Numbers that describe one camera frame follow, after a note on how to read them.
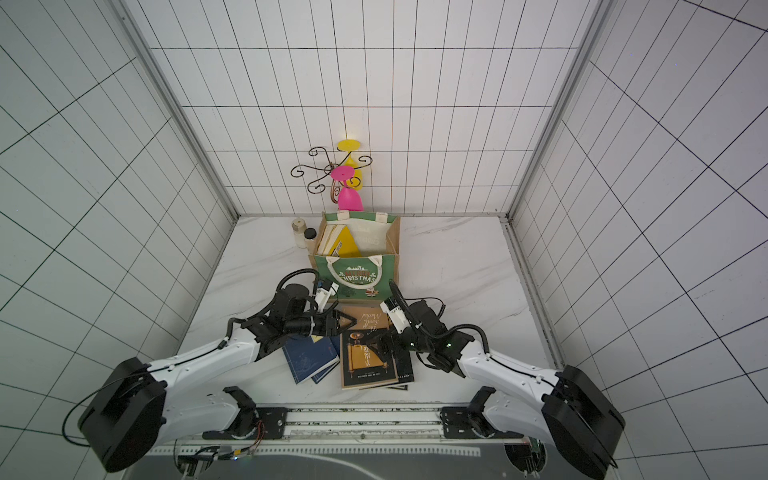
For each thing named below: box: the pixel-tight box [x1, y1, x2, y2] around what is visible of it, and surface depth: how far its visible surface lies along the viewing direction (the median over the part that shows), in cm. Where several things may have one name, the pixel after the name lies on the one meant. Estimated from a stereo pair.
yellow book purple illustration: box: [328, 226, 355, 258], surface depth 90 cm
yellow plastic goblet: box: [338, 139, 363, 191], surface depth 96 cm
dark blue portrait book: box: [396, 350, 415, 383], surface depth 77 cm
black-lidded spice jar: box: [304, 227, 317, 253], surface depth 105 cm
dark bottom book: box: [340, 329, 399, 391], surface depth 76 cm
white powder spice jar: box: [292, 218, 307, 249], surface depth 106 cm
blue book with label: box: [282, 335, 340, 385], surface depth 82 cm
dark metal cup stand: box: [290, 146, 373, 204], surface depth 91 cm
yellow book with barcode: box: [329, 226, 362, 258], surface depth 92 cm
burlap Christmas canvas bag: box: [308, 211, 401, 302], surface depth 90 cm
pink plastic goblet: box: [331, 165, 364, 212], surface depth 95 cm
